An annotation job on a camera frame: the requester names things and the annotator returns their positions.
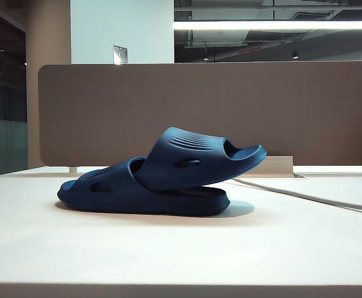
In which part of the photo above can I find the metal wall plate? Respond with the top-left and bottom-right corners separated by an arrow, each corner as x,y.
112,45 -> 129,65

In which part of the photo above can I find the blue slipper with ribbed strap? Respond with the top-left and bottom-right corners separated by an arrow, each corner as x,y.
133,125 -> 268,192

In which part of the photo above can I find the grey cable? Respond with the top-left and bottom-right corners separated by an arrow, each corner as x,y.
232,177 -> 362,215

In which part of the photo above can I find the dark glass door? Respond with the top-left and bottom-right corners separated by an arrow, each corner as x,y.
0,0 -> 29,178

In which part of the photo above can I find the blue slipper with smooth strap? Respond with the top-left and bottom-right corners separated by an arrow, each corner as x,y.
56,156 -> 230,217

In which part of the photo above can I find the white ceiling light strip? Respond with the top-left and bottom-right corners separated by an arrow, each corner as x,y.
173,20 -> 362,30

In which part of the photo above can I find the brown desk partition panel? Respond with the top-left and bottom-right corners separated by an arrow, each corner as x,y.
37,61 -> 362,168

